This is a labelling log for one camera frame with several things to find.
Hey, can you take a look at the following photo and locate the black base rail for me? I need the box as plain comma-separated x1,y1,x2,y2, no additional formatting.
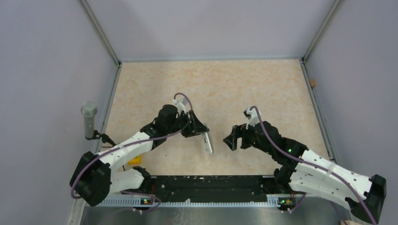
121,175,307,204

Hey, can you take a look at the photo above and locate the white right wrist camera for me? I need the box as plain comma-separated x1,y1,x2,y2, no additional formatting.
243,106,261,130

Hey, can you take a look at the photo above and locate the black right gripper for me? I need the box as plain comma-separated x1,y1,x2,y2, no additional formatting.
224,118,274,155

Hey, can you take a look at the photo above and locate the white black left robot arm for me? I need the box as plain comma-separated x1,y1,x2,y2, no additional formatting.
69,105,209,206

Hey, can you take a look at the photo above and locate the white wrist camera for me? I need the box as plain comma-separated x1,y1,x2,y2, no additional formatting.
243,106,261,130
173,98,188,116

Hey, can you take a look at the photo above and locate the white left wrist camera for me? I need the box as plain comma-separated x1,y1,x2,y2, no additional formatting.
173,98,188,116

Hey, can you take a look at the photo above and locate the grey microphone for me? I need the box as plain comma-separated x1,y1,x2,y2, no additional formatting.
81,100,98,140

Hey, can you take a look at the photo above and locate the yellow clamp tool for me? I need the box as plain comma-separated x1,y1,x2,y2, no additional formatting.
127,155,142,165

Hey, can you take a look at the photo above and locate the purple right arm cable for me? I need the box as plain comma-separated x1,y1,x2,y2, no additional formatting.
250,105,377,225

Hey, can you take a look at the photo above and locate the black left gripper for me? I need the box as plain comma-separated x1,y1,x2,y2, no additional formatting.
166,110,209,138

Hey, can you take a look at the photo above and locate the small tan block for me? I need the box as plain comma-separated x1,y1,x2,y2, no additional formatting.
308,79,316,88

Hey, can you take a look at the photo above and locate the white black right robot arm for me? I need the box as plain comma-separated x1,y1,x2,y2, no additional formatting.
223,121,386,224

